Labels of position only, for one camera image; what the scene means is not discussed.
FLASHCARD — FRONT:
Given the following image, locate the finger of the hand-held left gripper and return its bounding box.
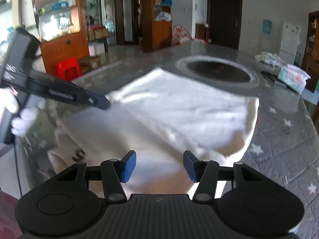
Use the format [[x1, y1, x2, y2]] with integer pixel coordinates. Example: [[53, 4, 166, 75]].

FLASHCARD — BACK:
[[86, 93, 111, 110]]

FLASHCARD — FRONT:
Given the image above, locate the colourful play tent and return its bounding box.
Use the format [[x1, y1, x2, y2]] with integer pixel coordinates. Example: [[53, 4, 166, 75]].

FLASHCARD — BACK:
[[172, 25, 193, 46]]

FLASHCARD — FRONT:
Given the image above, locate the water dispenser with blue bottle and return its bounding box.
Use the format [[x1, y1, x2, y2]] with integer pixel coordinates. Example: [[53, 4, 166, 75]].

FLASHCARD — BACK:
[[261, 19, 274, 53]]

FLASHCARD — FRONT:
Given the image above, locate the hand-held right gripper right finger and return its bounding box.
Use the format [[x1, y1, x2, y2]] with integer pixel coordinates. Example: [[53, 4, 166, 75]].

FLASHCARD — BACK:
[[183, 151, 271, 203]]

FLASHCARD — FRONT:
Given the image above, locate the red plastic stool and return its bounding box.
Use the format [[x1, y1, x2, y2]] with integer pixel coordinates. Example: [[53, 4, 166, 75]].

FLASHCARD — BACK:
[[52, 57, 83, 80]]

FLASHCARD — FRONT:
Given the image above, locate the tall wooden shelf unit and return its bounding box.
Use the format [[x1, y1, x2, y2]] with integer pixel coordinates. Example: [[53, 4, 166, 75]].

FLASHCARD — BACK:
[[141, 0, 173, 53]]

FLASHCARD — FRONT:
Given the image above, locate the person's left hand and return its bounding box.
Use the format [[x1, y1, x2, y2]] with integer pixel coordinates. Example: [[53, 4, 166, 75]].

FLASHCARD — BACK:
[[0, 87, 47, 137]]

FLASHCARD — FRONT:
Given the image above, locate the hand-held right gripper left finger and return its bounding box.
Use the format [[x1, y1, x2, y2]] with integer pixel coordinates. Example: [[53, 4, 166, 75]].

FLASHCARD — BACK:
[[48, 151, 137, 203]]

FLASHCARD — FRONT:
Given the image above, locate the round metal table inset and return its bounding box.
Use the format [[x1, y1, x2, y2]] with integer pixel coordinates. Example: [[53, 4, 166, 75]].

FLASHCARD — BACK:
[[175, 56, 260, 89]]

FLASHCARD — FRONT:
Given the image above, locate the orange wooden glass cabinet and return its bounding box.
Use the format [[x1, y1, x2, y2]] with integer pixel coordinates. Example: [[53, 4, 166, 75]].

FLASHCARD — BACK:
[[29, 0, 90, 74]]

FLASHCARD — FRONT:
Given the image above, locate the dark wooden door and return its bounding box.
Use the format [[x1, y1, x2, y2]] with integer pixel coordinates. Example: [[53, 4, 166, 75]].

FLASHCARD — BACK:
[[207, 0, 243, 51]]

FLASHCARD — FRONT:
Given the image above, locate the wooden display cabinet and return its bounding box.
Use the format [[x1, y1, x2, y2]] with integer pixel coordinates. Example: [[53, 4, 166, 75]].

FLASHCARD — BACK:
[[301, 10, 319, 94]]

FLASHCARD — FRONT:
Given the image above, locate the small dark wooden cabinet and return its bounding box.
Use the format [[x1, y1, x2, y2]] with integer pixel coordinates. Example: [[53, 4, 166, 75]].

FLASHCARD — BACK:
[[196, 24, 212, 43]]

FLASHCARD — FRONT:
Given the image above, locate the cardboard box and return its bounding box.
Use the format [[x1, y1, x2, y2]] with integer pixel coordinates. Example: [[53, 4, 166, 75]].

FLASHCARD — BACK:
[[87, 27, 110, 41]]

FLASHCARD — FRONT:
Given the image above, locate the pastel plastic-wrapped pack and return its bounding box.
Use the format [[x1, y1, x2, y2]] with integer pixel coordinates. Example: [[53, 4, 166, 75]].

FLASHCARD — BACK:
[[277, 63, 311, 94]]

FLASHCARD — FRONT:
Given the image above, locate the floral cloth pile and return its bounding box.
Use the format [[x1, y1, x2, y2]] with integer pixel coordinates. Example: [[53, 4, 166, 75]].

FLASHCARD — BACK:
[[255, 51, 287, 68]]

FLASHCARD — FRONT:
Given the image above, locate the white refrigerator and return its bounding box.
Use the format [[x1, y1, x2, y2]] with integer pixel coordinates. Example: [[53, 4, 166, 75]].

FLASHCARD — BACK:
[[279, 20, 301, 66]]

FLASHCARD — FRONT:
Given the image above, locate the person's maroon clothing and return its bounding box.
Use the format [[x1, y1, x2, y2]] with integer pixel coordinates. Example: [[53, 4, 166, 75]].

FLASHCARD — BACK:
[[0, 190, 23, 239]]

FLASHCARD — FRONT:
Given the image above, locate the cream garment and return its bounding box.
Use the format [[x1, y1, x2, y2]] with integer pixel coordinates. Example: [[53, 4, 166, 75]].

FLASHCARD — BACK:
[[47, 68, 260, 200]]

